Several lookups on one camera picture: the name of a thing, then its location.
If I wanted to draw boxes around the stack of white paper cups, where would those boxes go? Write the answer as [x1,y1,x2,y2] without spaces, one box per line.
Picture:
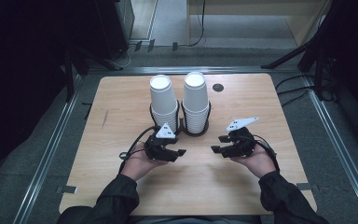
[149,74,180,133]
[182,71,211,134]

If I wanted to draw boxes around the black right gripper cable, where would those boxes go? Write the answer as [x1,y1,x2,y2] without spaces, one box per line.
[251,133,281,172]

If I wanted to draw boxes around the black metal stand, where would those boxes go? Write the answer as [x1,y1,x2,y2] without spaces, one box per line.
[62,46,125,103]

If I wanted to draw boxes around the black wire cup holder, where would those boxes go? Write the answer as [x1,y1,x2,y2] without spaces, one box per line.
[148,99,213,138]

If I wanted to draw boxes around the grey tape piece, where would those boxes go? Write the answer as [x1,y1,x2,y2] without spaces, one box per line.
[55,185,78,194]
[296,182,320,191]

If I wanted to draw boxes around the light wooden furniture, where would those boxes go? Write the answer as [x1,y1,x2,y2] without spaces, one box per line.
[186,0,333,48]

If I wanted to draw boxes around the white floor cable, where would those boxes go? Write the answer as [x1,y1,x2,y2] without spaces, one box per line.
[109,43,138,70]

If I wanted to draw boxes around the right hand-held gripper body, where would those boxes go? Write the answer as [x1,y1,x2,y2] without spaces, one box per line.
[226,116,260,159]

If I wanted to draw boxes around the black tripod stand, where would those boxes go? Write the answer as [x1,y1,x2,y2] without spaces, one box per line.
[260,36,327,70]

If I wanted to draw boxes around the black cabinet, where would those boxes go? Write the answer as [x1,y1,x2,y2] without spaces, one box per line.
[93,0,135,61]

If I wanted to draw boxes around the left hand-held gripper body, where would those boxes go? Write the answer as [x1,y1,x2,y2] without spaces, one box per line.
[144,122,180,161]

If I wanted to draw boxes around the metal floor rail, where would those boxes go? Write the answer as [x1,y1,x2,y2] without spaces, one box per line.
[301,74,358,224]
[12,74,86,224]

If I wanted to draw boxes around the black floor cables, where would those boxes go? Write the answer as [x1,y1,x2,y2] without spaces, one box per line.
[274,74,337,108]

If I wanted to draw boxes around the person's right hand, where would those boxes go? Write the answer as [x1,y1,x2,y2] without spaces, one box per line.
[229,143,278,179]

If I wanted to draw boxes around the black hanging cable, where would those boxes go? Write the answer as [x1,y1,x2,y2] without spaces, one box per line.
[187,0,207,48]

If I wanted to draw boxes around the person's left hand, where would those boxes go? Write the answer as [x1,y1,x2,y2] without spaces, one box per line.
[119,143,169,182]

